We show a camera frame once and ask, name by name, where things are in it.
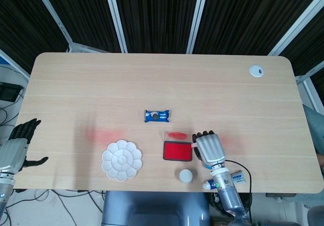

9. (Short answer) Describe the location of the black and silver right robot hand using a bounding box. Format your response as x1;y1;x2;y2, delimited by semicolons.
191;129;227;169

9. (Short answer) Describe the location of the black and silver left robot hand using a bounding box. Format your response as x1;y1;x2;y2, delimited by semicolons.
0;118;49;174

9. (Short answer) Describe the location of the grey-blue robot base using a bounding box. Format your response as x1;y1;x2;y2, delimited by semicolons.
101;190;211;226

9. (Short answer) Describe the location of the red ink pad with clear lid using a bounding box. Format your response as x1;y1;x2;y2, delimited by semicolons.
161;131;195;162

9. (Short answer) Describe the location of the grey round cap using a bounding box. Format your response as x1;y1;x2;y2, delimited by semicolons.
178;169;194;184

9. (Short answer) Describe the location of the blue and white toothpaste tube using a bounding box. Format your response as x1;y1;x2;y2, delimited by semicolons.
201;169;247;191

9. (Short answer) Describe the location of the blue cookie packet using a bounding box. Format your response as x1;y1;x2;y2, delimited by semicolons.
143;109;172;123

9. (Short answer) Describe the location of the black power box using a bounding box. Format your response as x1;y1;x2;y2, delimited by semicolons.
0;82;22;102

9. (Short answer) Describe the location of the white flower-shaped paint palette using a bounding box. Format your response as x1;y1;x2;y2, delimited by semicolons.
101;139;143;181

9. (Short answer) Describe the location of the person in grey clothing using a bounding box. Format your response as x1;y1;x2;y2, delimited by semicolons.
302;104;324;167

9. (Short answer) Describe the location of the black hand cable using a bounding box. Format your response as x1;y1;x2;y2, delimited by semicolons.
224;159;253;223

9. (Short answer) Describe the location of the black floor cable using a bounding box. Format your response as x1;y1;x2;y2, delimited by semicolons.
15;189;104;226

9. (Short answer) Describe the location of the black table frame bar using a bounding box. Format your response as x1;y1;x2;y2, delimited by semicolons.
265;192;297;199

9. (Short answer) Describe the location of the white round cable grommet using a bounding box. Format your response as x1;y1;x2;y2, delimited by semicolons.
249;64;265;78

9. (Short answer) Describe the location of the white partition post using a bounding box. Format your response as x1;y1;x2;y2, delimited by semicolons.
31;0;74;53
103;0;128;54
186;0;210;54
267;0;324;57

